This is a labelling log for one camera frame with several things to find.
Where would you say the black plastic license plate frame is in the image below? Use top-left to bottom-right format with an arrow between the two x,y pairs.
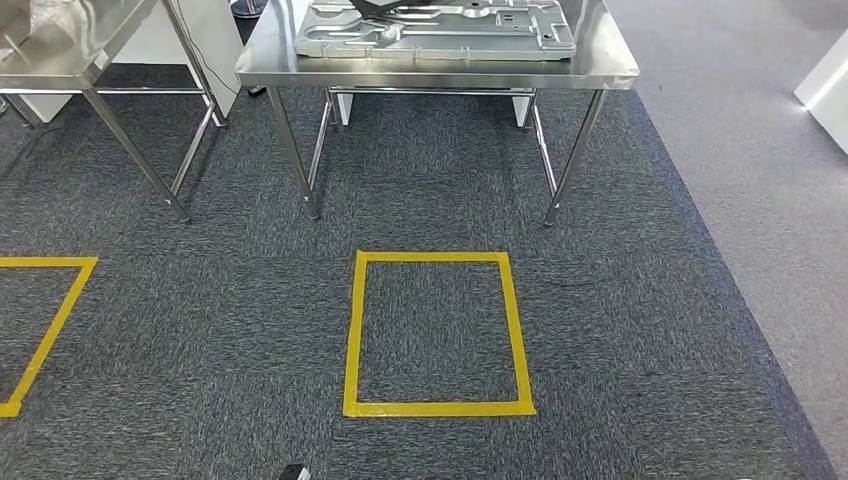
349,0 -> 432,20

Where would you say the stainless steel workbench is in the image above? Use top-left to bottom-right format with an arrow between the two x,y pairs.
235,0 -> 641,228

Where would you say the white desk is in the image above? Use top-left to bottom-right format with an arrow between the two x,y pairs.
329,89 -> 537,129

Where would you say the yellow floor tape square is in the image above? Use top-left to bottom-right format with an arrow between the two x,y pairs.
342,249 -> 537,419
0,256 -> 99,419

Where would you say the stamped grey metal panel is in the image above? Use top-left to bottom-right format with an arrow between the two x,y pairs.
294,0 -> 578,62

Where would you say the white cabinet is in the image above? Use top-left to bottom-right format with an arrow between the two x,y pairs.
16,0 -> 244,125

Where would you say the stainless steel side table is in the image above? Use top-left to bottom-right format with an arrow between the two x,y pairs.
0,0 -> 230,225

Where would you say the white box panel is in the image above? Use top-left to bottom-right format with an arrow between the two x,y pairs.
793,29 -> 848,157

